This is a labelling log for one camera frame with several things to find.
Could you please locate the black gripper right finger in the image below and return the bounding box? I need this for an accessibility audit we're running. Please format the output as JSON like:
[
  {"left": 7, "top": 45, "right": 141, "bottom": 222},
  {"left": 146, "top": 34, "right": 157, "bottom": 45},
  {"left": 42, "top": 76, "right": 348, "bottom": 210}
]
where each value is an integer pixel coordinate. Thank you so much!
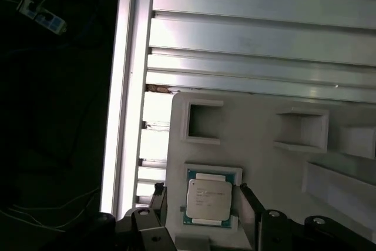
[{"left": 238, "top": 182, "right": 376, "bottom": 251}]

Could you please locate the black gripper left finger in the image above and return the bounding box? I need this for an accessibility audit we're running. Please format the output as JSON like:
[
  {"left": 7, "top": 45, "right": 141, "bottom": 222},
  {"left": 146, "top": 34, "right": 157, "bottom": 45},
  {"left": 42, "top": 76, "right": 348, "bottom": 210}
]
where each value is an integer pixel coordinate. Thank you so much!
[{"left": 96, "top": 182, "right": 174, "bottom": 251}]

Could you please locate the silver CPU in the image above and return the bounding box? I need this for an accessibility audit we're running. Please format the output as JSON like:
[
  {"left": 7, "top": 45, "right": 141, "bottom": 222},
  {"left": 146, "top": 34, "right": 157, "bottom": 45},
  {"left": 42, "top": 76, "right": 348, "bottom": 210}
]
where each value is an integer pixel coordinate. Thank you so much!
[{"left": 182, "top": 170, "right": 238, "bottom": 227}]

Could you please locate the white parts rack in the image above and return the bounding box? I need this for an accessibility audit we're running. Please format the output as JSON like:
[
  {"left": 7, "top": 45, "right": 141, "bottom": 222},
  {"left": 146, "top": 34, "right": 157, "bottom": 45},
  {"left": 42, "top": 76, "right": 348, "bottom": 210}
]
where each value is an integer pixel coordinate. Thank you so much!
[{"left": 165, "top": 91, "right": 376, "bottom": 251}]

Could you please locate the white power strip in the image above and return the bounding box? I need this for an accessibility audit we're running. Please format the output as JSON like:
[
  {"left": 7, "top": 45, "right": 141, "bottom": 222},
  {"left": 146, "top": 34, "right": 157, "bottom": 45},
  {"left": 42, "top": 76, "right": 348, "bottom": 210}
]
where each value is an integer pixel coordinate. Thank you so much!
[{"left": 16, "top": 0, "right": 68, "bottom": 36}]

